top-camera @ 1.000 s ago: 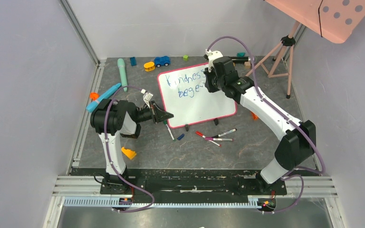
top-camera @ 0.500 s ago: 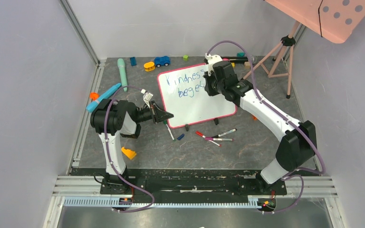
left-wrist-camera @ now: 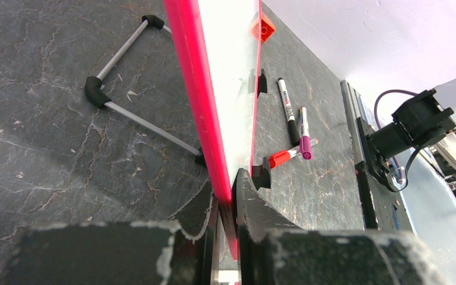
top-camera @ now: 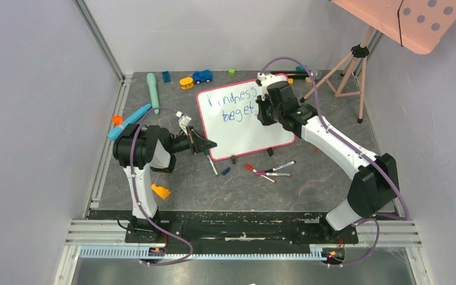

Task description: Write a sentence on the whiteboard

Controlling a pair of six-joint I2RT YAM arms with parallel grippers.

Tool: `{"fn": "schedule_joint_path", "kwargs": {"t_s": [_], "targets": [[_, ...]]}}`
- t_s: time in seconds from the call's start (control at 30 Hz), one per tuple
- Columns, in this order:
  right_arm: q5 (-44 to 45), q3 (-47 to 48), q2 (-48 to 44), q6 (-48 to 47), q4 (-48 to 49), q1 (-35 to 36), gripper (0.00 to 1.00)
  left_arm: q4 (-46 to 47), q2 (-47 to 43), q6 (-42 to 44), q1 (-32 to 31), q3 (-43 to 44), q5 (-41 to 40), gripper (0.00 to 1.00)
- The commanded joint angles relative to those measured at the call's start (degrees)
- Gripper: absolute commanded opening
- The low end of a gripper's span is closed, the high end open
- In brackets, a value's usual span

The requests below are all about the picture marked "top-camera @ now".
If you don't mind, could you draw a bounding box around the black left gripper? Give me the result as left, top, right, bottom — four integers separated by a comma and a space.
168, 125, 216, 154

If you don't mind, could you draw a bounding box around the pink framed whiteboard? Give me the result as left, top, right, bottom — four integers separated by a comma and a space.
197, 79, 296, 160

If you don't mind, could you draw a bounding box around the blue marker cap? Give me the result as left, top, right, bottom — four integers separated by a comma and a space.
221, 167, 231, 176

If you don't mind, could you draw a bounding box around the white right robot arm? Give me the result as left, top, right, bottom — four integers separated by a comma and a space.
256, 75, 399, 242

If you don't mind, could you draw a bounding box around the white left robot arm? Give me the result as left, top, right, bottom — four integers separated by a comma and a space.
113, 123, 217, 242

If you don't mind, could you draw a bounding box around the green capped marker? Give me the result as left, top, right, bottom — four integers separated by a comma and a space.
204, 150, 220, 177

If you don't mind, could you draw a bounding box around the red capped marker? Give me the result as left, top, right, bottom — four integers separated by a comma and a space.
244, 164, 276, 184

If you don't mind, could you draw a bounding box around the orange wedge block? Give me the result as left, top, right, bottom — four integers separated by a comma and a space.
151, 183, 171, 200

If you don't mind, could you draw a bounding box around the black capped marker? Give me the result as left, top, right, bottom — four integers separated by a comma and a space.
265, 160, 296, 173

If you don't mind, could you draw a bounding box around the yellow oval toy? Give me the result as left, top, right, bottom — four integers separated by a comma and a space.
179, 77, 195, 90

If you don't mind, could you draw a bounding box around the purple capped marker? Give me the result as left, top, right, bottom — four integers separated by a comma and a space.
256, 172, 292, 177

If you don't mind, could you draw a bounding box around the blue toy car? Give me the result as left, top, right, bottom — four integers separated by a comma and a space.
192, 69, 213, 84

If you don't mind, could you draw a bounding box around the dark blue block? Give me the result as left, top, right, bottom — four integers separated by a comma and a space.
162, 71, 171, 83

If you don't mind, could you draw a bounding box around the teal toy microphone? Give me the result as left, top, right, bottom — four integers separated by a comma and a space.
146, 72, 160, 115

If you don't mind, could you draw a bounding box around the large light blue marker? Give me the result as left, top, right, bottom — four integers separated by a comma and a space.
107, 103, 151, 141

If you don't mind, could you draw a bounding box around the small orange toy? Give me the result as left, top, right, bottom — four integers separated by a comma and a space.
112, 115, 124, 126

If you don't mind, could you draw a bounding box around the pink tripod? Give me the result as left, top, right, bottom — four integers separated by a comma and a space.
300, 26, 375, 124

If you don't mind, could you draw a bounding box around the pink perforated panel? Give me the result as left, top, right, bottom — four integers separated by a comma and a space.
332, 0, 456, 55

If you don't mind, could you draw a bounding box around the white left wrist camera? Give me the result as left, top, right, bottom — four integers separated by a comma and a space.
176, 111, 191, 133

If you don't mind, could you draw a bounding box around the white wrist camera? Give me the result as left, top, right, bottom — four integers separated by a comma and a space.
256, 72, 288, 97
176, 111, 191, 133

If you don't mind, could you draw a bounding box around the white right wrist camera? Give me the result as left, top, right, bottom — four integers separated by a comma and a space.
256, 72, 288, 97

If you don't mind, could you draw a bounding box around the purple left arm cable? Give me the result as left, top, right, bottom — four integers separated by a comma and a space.
129, 107, 194, 267

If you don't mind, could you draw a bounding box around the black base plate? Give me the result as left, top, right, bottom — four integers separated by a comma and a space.
125, 211, 359, 255

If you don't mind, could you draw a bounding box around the white toothed cable rail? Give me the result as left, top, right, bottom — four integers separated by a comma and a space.
79, 245, 327, 261

